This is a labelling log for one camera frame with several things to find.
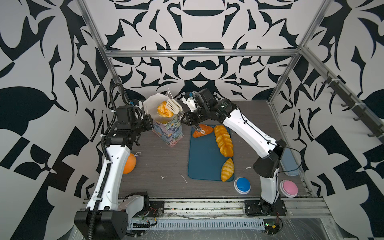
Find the wall hook rack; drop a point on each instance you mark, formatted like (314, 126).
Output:
(353, 103)

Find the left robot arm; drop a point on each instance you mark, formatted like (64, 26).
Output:
(104, 217)

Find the teal tray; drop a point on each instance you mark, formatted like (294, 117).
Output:
(205, 159)

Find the floral paper bag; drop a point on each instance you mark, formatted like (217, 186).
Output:
(168, 129)

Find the metal tongs white tips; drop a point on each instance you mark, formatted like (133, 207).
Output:
(175, 107)

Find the light blue push button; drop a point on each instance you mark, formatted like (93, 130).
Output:
(288, 164)

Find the orange fake fruit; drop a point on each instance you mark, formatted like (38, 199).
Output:
(130, 164)

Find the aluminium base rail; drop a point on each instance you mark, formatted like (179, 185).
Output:
(225, 214)

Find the orange triangular bread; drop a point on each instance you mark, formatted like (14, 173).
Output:
(203, 131)

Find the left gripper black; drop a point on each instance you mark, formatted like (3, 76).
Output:
(146, 118)

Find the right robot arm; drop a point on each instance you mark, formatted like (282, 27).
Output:
(269, 153)

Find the croissant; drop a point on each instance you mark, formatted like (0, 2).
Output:
(227, 170)

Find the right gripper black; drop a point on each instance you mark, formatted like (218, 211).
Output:
(188, 117)

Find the round bun bread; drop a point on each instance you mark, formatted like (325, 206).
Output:
(163, 111)

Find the long braided bread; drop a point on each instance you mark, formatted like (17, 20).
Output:
(224, 141)

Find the pink push button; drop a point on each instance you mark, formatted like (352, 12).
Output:
(288, 188)

